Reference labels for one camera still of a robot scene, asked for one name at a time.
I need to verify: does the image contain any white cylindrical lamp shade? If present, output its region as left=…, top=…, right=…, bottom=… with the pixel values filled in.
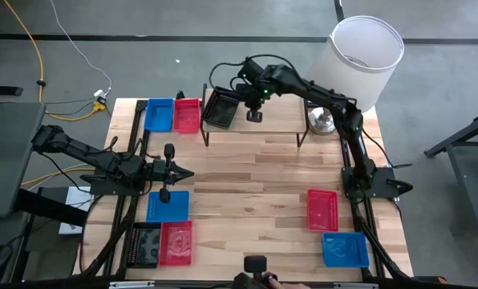
left=302, top=14, right=405, bottom=136

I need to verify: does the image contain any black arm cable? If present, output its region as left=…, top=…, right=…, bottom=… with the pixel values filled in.
left=209, top=54, right=300, bottom=96
left=40, top=136, right=162, bottom=193

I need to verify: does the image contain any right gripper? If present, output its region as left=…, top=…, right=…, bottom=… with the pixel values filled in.
left=237, top=58, right=270, bottom=124

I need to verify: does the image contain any black leader arm handle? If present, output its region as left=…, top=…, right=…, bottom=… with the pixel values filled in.
left=231, top=254, right=281, bottom=289

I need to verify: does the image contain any black floor strip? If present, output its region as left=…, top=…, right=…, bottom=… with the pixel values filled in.
left=0, top=84, right=24, bottom=97

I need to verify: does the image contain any black desk foot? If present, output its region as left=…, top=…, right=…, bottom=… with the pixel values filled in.
left=14, top=187, right=91, bottom=228

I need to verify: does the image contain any gray desk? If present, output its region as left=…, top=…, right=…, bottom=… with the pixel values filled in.
left=0, top=101, right=47, bottom=220

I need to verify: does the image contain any person's hand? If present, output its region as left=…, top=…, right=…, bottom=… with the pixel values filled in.
left=267, top=275, right=310, bottom=289

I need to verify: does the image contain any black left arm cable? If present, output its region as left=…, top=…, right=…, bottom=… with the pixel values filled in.
left=40, top=136, right=162, bottom=193

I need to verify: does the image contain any white cable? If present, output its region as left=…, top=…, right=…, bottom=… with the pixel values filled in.
left=48, top=0, right=114, bottom=97

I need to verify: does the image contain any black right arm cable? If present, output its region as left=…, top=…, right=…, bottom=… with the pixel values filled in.
left=209, top=54, right=300, bottom=96

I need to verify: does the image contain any silver aluminium bracket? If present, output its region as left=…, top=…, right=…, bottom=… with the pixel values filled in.
left=333, top=282, right=380, bottom=289
left=108, top=280, right=156, bottom=289

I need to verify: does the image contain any red plastic basket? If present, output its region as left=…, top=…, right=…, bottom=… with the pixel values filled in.
left=172, top=98, right=202, bottom=134
left=158, top=220, right=194, bottom=267
left=306, top=189, right=340, bottom=233

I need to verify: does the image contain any black metal desk frame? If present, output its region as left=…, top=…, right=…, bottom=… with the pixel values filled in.
left=423, top=108, right=478, bottom=234

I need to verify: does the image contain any white paper sheet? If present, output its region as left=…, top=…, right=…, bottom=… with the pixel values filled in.
left=58, top=185, right=94, bottom=236

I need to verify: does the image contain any black plastic basket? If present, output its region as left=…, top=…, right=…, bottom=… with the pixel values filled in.
left=201, top=87, right=241, bottom=130
left=125, top=222, right=163, bottom=269

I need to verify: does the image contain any blue plastic basket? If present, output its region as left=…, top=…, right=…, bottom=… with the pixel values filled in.
left=321, top=231, right=371, bottom=269
left=144, top=97, right=175, bottom=133
left=145, top=189, right=191, bottom=224

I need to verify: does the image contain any yellow cable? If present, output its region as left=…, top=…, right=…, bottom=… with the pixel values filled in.
left=20, top=166, right=98, bottom=188
left=2, top=0, right=107, bottom=122

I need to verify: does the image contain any wooden shelf with black legs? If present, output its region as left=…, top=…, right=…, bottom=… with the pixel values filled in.
left=201, top=83, right=310, bottom=149

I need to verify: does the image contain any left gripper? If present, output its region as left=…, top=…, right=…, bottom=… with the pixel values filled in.
left=144, top=143, right=195, bottom=205

